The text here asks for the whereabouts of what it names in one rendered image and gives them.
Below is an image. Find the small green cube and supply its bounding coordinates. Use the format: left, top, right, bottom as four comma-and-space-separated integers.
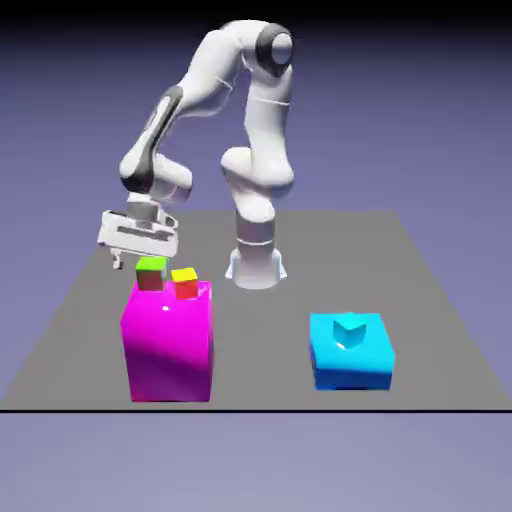
134, 256, 170, 293

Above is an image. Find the large magenta box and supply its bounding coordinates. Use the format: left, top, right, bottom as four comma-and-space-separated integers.
120, 279, 214, 404

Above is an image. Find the small yellow cube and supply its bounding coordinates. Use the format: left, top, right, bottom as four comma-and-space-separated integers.
170, 266, 200, 301

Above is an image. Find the small cyan cube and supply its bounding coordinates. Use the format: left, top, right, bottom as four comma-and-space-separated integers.
332, 312, 368, 350

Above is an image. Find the large cyan box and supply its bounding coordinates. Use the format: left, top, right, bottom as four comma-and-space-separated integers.
309, 312, 397, 393

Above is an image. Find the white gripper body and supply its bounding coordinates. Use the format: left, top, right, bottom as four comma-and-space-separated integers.
97, 210, 179, 258

